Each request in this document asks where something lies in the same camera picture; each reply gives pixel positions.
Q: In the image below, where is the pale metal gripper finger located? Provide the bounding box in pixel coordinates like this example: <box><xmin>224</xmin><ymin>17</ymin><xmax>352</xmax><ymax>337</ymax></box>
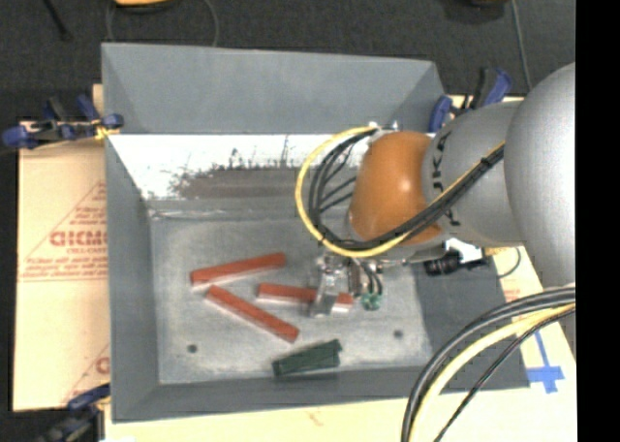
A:
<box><xmin>324</xmin><ymin>279</ymin><xmax>349</xmax><ymax>318</ymax></box>
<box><xmin>308</xmin><ymin>277</ymin><xmax>334</xmax><ymax>318</ymax></box>

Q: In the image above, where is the red-brown flat block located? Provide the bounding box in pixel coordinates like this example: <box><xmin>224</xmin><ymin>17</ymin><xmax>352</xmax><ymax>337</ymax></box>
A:
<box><xmin>203</xmin><ymin>284</ymin><xmax>300</xmax><ymax>344</ymax></box>
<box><xmin>254</xmin><ymin>282</ymin><xmax>356</xmax><ymax>316</ymax></box>
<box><xmin>189</xmin><ymin>252</ymin><xmax>288</xmax><ymax>292</ymax></box>

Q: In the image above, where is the dark green flat block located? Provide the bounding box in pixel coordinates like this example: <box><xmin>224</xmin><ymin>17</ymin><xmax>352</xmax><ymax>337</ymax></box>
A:
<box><xmin>270</xmin><ymin>338</ymin><xmax>344</xmax><ymax>378</ymax></box>

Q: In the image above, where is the grey metal bin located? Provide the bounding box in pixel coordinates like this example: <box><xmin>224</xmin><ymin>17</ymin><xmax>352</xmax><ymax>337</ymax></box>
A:
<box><xmin>100</xmin><ymin>42</ymin><xmax>530</xmax><ymax>422</ymax></box>

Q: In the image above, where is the brown cardboard board red print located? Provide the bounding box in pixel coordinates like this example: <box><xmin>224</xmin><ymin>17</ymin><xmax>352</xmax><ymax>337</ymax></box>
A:
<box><xmin>12</xmin><ymin>133</ymin><xmax>111</xmax><ymax>412</ymax></box>

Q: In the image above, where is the black cylinder on white bracket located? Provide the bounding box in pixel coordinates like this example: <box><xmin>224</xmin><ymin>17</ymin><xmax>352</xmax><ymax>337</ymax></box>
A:
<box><xmin>423</xmin><ymin>241</ymin><xmax>489</xmax><ymax>277</ymax></box>

